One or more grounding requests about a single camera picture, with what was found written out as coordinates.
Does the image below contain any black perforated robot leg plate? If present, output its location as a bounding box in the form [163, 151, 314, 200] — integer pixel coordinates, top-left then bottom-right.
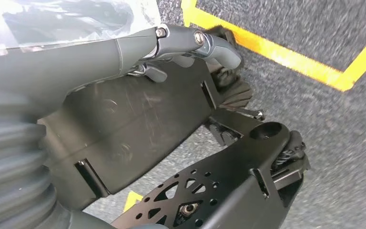
[112, 109, 311, 229]

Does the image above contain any yellow floor tape square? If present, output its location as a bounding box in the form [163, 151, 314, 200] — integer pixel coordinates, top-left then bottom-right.
[181, 0, 366, 92]

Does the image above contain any black robot leg shell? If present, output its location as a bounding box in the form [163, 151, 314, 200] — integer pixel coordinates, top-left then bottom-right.
[39, 25, 266, 212]

